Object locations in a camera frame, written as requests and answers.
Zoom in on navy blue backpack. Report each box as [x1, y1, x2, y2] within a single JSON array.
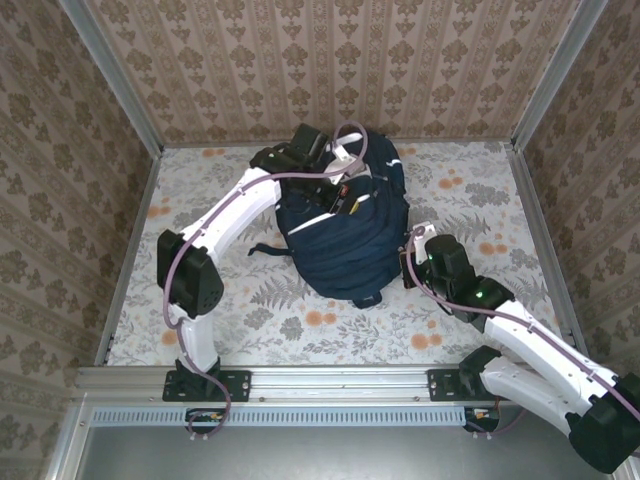
[[248, 130, 411, 309]]

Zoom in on floral patterned table cover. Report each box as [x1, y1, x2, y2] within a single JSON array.
[[107, 142, 574, 369]]

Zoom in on grey sheet metal panel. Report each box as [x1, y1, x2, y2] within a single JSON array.
[[47, 402, 631, 480]]

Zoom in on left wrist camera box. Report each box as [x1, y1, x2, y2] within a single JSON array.
[[329, 133, 364, 166]]

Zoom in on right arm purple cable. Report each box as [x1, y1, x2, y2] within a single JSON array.
[[404, 225, 640, 442]]

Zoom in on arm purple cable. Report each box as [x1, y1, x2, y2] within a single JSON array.
[[404, 225, 640, 442], [163, 122, 371, 442]]

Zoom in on aluminium table side rail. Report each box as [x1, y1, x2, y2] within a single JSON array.
[[507, 144, 592, 364], [94, 149, 164, 366]]

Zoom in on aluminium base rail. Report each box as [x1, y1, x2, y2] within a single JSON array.
[[74, 363, 614, 404]]

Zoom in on pale blue slotted cable duct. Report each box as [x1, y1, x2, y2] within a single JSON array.
[[92, 405, 469, 428]]

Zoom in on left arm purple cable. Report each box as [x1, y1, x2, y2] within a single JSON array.
[[163, 122, 371, 442]]

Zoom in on aluminium frame post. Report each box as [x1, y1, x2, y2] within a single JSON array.
[[58, 0, 165, 157], [510, 0, 610, 151]]

